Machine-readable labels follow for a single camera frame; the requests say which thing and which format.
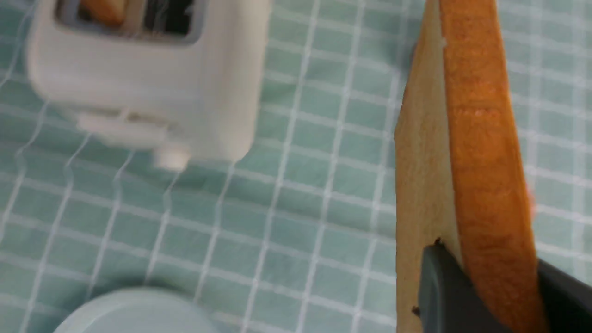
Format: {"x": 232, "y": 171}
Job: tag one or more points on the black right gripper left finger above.
{"x": 447, "y": 301}

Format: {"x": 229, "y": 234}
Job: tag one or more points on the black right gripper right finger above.
{"x": 567, "y": 300}

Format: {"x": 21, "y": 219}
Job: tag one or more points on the toast slice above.
{"x": 459, "y": 176}
{"x": 111, "y": 13}

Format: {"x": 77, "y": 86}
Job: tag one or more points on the white two-slot toaster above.
{"x": 181, "y": 79}

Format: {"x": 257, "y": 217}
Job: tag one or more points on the green checkered tablecloth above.
{"x": 297, "y": 237}

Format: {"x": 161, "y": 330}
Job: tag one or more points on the light green plate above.
{"x": 140, "y": 310}

